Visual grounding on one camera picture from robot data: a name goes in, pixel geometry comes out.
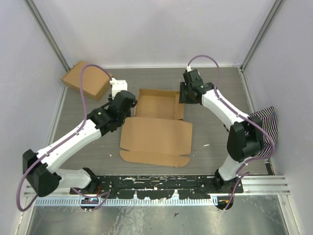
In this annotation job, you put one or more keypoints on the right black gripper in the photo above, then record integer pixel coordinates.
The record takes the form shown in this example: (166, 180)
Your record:
(183, 100)

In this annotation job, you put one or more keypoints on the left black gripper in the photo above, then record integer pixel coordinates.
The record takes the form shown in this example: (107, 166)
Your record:
(129, 114)

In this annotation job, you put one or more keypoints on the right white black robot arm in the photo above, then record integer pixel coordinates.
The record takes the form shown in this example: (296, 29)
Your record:
(245, 138)

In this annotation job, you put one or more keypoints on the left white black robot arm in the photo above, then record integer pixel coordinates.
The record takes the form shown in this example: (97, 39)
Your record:
(42, 168)

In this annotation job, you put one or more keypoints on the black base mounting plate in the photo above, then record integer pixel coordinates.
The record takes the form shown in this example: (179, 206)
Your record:
(158, 187)

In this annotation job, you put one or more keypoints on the purple striped cloth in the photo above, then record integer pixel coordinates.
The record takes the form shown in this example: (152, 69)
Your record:
(270, 125)

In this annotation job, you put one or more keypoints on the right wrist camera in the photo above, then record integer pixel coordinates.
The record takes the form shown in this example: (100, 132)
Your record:
(192, 78)

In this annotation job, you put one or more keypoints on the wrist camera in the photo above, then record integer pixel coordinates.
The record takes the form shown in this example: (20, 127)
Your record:
(117, 86)
(192, 78)

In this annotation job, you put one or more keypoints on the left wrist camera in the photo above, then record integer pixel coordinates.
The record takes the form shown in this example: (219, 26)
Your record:
(117, 86)

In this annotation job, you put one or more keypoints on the left aluminium frame post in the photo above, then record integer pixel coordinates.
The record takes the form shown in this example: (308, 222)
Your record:
(47, 33)

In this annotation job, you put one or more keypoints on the aluminium frame post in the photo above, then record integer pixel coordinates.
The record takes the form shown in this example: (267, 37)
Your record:
(47, 33)
(262, 32)

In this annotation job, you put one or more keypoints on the perforated cable duct strip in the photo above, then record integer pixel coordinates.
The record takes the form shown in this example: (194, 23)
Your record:
(80, 201)

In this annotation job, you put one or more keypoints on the right aluminium frame post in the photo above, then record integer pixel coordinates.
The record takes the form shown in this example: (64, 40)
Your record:
(262, 32)

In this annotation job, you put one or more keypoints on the aluminium rail front beam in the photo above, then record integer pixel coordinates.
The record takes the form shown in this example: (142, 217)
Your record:
(249, 185)

